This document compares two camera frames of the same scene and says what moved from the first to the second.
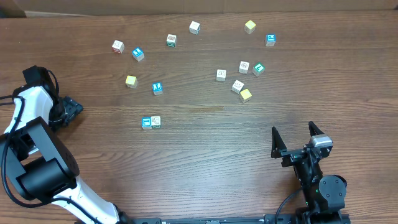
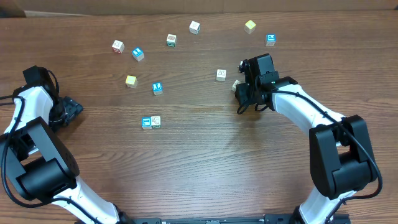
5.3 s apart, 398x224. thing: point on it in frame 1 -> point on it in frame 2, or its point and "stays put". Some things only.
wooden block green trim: x=155 y=121 stays put
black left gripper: x=72 y=106 stays put
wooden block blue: x=146 y=122 stays put
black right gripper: x=292 y=156 -> x=242 y=93
